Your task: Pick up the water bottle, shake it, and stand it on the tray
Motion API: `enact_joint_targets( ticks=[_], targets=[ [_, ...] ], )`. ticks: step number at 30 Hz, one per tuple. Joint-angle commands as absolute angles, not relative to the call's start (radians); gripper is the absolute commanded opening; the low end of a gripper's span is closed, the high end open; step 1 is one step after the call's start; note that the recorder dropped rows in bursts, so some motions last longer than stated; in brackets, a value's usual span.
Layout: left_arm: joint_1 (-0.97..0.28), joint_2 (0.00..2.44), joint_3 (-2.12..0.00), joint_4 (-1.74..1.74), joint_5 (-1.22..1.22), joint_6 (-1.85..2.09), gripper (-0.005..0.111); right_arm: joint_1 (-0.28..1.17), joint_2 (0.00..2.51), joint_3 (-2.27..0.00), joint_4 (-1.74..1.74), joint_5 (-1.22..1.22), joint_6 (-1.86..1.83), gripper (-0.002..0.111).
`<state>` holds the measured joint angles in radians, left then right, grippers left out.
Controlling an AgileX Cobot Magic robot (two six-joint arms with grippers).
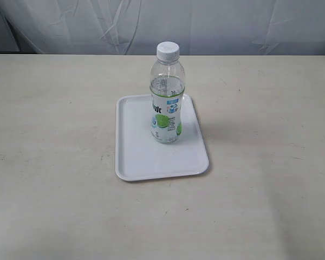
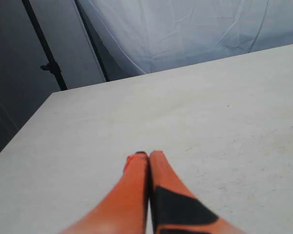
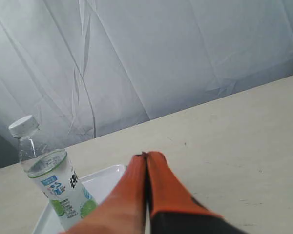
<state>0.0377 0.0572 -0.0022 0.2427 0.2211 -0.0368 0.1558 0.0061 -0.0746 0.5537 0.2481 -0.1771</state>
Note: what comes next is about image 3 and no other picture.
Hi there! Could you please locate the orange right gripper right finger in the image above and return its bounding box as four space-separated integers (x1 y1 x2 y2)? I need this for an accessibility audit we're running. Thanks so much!
144 151 243 234

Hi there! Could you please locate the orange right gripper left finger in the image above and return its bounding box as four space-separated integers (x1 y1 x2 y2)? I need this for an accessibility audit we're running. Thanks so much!
64 155 147 234

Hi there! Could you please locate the clear plastic drink bottle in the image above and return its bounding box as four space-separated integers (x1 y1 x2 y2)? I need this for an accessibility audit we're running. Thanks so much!
8 115 97 230

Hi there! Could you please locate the white rectangular plastic tray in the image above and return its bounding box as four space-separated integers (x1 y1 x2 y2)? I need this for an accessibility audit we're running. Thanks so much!
32 164 126 234

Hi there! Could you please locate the white backdrop cloth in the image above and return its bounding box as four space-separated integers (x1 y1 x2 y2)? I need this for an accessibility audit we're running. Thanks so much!
0 0 293 168

